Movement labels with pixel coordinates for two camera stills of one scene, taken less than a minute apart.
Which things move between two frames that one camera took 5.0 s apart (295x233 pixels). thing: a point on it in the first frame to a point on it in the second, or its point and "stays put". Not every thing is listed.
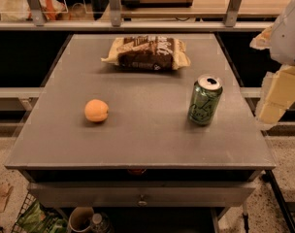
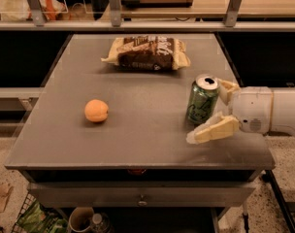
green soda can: x=206 y=95 stays put
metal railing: x=116 y=23 stays put
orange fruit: x=96 y=110 stays put
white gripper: x=288 y=41 to x=252 y=109
